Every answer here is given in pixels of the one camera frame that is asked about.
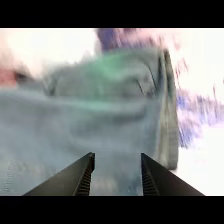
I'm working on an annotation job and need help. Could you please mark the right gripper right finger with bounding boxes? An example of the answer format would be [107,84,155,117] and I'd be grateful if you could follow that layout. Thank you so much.
[140,152,205,197]

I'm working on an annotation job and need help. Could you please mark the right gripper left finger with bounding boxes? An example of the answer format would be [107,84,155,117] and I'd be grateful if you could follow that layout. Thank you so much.
[23,152,96,197]

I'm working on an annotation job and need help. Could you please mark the blue jeans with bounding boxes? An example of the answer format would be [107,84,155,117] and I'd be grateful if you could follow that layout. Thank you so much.
[0,46,180,197]

